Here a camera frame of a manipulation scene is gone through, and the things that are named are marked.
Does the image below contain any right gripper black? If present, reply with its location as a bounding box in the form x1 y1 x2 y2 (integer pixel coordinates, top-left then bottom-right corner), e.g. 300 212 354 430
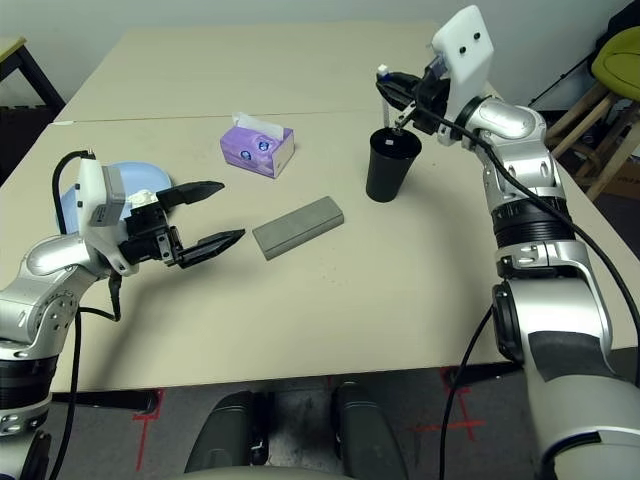
375 67 454 136

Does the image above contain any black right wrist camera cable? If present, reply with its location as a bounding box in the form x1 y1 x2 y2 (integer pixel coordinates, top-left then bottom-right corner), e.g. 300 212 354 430
412 97 640 346

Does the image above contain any black plastic cup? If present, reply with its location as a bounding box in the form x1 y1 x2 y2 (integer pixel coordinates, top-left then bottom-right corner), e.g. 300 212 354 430
365 127 424 203

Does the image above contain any white pen blue cap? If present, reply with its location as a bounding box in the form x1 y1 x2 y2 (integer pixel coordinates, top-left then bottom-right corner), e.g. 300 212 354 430
378 63 392 132

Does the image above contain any dark grey robot leg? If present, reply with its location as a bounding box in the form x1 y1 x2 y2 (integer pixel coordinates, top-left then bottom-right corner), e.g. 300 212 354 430
184 391 271 474
332 382 409 480

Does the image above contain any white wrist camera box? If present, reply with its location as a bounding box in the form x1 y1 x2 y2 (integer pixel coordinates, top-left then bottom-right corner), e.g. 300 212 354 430
74 158 134 277
430 5 496 146

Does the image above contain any thin black hanging cable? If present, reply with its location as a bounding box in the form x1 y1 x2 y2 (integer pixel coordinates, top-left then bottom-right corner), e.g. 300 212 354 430
438 307 495 480

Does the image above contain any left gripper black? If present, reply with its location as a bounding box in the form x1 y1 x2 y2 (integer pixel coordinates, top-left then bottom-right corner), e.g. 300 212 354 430
118 181 247 271

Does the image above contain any blue plastic plate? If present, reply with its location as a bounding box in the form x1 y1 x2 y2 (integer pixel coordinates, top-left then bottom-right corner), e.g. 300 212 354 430
57 159 174 236

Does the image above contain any purple tissue box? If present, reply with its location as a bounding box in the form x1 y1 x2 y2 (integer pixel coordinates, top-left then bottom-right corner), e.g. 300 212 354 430
219 125 296 180

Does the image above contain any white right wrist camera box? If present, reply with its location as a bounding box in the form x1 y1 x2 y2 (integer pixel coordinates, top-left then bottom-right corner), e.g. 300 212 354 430
430 5 496 146

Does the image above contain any grey glasses case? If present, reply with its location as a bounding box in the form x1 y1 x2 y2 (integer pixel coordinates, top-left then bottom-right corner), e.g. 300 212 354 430
251 196 346 261

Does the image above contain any brown cardboard box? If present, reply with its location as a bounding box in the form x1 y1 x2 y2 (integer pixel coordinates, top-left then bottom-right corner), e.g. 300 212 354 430
604 159 640 201

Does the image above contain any beige side table black frame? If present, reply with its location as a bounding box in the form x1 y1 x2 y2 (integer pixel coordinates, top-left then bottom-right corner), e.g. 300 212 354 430
0 35 66 114

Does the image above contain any thin black pole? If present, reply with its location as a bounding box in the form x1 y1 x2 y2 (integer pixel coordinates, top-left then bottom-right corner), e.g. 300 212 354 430
527 49 599 107

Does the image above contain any white tissue sheet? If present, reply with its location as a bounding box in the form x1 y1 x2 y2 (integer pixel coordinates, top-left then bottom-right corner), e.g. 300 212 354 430
231 112 284 140

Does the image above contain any green seat wooden stool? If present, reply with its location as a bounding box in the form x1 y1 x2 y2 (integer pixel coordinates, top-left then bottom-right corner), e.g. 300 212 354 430
547 24 640 201

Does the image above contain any black foam floor mat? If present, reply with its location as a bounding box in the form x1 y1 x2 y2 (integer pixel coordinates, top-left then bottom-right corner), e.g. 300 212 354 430
0 103 57 184

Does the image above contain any dark grey left robot leg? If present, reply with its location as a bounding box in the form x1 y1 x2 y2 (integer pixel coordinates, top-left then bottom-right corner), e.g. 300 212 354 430
184 391 271 474

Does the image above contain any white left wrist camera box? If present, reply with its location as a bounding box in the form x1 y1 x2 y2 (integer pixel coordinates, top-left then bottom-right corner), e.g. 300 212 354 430
74 158 134 277

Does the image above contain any dark grey right robot leg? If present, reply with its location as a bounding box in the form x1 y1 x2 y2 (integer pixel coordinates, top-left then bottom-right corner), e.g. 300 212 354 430
332 382 409 480

